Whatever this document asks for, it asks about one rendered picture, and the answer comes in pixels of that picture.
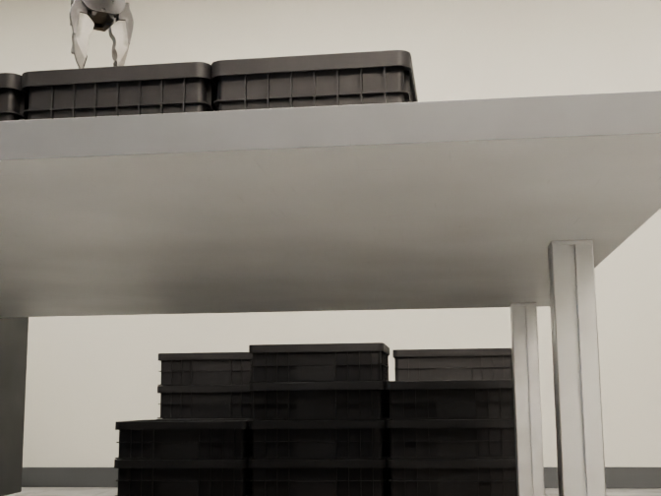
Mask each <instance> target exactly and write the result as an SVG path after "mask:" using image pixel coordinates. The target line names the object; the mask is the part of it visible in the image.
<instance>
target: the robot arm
mask: <svg viewBox="0 0 661 496"><path fill-rule="evenodd" d="M69 17H70V26H72V30H73V33H72V43H73V44H72V48H71V53H72V54H74V56H75V59H76V62H77V65H78V67H79V69H80V68H84V67H85V64H86V61H87V58H88V56H87V47H88V45H89V34H90V33H91V31H92V30H96V31H106V30H108V29H109V30H108V32H109V36H110V38H111V39H112V41H113V44H112V50H111V53H112V59H113V61H114V63H113V66H124V64H125V61H126V58H127V54H128V50H129V45H130V42H131V37H132V32H133V27H134V21H133V16H132V13H131V11H130V3H125V0H71V9H70V13H69ZM115 18H116V23H114V19H115Z"/></svg>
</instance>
